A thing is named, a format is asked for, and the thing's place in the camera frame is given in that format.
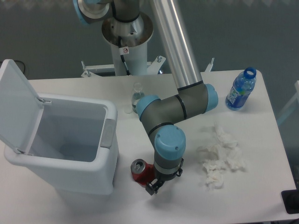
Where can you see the crumpled white tissue paper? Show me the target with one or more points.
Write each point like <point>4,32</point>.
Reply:
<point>222,155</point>

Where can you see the white furniture at right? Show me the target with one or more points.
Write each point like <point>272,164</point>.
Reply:
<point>290,106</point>

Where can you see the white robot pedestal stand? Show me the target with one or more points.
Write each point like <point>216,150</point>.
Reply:
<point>128,30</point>

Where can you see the crushed red soda can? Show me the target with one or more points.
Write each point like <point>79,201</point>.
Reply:
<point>142,172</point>

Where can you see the blue plastic drink bottle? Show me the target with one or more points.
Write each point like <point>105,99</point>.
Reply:
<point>242,87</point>

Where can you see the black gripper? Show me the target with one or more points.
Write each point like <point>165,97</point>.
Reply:
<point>160,178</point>

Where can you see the white plastic trash bin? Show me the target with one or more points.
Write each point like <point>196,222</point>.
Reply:
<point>70,142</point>

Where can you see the black device at edge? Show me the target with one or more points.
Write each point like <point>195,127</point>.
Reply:
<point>291,201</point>

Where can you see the white bottle cap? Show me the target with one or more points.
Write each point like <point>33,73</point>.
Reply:
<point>128,110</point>

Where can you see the clear small water bottle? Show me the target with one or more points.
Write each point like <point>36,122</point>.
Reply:
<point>137,94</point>

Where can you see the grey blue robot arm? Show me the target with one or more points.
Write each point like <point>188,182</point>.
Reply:
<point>160,116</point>

